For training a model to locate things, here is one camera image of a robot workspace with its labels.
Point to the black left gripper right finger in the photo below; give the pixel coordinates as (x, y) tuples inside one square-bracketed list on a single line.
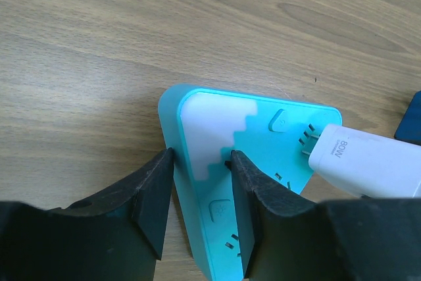
[(283, 236)]

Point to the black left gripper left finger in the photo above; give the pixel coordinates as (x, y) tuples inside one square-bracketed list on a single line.
[(115, 234)]

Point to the white USB charger plug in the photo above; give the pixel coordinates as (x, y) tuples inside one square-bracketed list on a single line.
[(363, 164)]

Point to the teal triangular power strip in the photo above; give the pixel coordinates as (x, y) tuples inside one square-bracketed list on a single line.
[(203, 126)]

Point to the blue cube socket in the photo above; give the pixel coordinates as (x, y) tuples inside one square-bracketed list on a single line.
[(409, 129)]

